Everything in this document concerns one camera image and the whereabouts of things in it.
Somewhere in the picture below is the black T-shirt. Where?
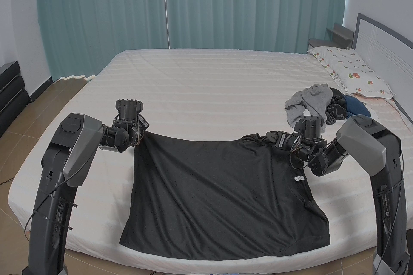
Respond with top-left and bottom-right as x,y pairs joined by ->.
119,131 -> 331,260

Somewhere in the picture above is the pile of clothes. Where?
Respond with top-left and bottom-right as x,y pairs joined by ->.
285,84 -> 376,134

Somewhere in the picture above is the white printed pillow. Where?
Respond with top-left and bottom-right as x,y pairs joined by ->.
307,46 -> 396,98

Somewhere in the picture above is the bed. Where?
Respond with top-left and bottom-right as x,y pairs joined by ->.
7,13 -> 413,264

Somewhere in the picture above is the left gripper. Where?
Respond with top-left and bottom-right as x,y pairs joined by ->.
127,115 -> 151,147

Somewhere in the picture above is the grey bedside table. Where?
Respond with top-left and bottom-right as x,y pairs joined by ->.
308,22 -> 355,49

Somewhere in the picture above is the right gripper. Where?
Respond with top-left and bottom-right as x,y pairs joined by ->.
274,131 -> 304,152

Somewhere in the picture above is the black chest of drawers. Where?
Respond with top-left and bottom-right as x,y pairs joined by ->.
0,61 -> 29,139

